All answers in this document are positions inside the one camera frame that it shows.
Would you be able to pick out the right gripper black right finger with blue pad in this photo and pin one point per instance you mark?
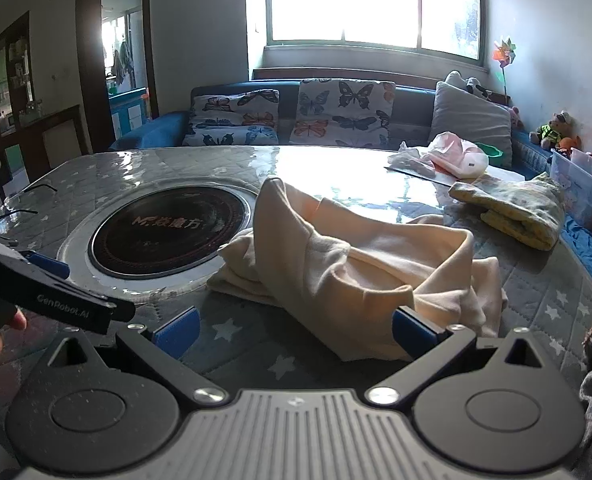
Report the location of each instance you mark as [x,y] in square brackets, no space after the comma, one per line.
[433,351]

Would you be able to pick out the dark door frame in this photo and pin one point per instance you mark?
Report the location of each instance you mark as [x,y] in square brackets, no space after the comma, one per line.
[116,67]

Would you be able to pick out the window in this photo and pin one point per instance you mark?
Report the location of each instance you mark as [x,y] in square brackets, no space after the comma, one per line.
[447,27]

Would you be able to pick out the black white plush toy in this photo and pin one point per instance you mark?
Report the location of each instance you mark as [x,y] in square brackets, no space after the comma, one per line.
[473,86]

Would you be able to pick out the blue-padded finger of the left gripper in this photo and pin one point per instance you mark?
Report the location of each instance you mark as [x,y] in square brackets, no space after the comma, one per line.
[50,265]

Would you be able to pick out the white crumpled cloth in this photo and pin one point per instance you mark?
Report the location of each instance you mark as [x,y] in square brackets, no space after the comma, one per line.
[414,161]

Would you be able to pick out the butterfly cushion right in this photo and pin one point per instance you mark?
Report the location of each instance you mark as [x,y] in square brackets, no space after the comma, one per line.
[343,112]

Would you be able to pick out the grey pillow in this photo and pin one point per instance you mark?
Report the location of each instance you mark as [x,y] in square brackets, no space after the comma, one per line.
[473,119]

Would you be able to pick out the yellow floral folded cloth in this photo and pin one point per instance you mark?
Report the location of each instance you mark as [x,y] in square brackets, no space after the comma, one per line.
[530,211]

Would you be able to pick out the butterfly cushion left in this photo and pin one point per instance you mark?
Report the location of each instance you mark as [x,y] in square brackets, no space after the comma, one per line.
[249,118]

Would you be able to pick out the grey quilted star table cover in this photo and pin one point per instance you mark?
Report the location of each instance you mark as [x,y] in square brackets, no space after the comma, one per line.
[243,343]

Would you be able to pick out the colourful pinwheel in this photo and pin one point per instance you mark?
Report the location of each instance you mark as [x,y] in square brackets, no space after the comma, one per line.
[504,54]

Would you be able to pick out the cream peach garment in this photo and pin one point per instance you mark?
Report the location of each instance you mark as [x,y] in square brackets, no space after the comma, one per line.
[342,275]

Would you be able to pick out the round black induction cooktop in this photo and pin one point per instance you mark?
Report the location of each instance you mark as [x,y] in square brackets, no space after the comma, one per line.
[167,232]

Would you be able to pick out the butterfly cushion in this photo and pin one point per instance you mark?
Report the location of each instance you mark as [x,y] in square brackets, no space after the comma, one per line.
[343,112]
[249,118]

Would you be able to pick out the teddy bear toy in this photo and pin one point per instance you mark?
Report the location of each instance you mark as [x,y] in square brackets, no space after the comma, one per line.
[549,135]

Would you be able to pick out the pink white baby garment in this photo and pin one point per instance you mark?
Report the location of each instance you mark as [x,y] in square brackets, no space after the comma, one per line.
[461,158]

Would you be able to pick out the eyeglasses on table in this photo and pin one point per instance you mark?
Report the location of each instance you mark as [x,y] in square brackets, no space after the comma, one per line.
[24,204]

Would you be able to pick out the clear plastic storage box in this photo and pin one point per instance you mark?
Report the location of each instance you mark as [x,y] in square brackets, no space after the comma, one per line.
[576,184]

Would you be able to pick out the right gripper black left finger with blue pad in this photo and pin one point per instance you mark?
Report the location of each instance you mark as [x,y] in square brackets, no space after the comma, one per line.
[156,354]

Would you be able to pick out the dark wooden cabinet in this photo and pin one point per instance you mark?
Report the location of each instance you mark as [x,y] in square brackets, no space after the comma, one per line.
[31,140]

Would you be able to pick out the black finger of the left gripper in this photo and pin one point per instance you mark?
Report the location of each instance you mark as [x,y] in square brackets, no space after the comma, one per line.
[28,287]

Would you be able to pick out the green plastic bowl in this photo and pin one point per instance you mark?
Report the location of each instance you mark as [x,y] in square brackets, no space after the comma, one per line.
[494,155]

